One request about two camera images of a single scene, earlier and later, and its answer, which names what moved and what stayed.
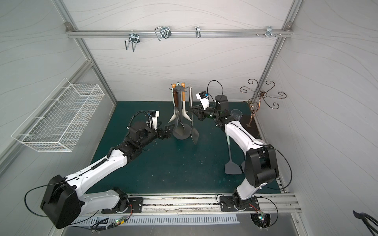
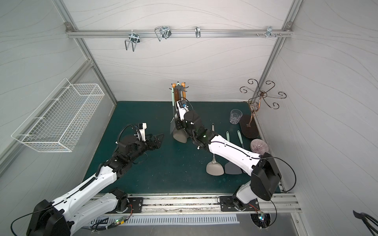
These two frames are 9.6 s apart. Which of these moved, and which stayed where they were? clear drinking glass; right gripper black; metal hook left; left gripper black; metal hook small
Moved: right gripper black; left gripper black
Stayed: metal hook small; clear drinking glass; metal hook left
